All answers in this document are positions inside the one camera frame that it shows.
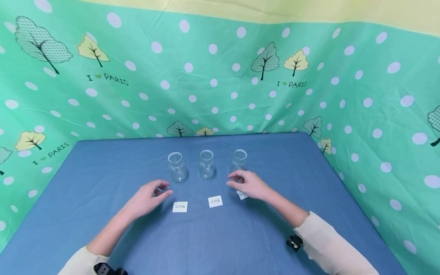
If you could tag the clear glass bottle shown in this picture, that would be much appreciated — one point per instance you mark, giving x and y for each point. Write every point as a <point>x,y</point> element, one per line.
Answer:
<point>178,170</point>
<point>207,168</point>
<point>239,160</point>

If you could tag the person's left index finger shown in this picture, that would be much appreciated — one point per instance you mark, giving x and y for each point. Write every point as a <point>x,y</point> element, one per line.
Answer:
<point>160,183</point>

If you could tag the person's left thumb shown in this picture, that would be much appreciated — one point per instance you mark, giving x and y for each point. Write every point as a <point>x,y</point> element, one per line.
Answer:
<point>164,196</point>

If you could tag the person's right thumb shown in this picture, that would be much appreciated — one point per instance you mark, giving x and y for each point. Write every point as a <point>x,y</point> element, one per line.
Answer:
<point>235,186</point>

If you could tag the person's left hand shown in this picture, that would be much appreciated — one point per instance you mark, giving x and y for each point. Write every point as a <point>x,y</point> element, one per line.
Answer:
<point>144,202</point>

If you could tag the person's right forearm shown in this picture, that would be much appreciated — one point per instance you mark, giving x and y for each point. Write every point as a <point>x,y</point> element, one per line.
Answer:
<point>319,240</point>

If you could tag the person's left fingers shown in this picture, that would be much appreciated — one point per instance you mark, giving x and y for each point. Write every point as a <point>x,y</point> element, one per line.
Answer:
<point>158,190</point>

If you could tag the person's right fingers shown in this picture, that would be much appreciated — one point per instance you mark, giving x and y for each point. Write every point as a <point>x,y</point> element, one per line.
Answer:
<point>240,179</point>

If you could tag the person's right hand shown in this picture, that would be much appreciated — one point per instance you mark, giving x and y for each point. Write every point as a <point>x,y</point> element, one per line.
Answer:
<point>256,187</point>

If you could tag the black wrist band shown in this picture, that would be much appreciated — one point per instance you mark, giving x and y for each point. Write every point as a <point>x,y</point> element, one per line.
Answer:
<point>109,269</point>
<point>294,243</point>

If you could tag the white paper label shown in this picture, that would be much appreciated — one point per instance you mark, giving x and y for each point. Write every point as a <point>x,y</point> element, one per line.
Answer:
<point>180,207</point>
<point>215,201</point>
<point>241,196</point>

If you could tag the person's right index finger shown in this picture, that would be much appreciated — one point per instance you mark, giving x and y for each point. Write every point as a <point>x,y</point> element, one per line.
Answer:
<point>236,174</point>

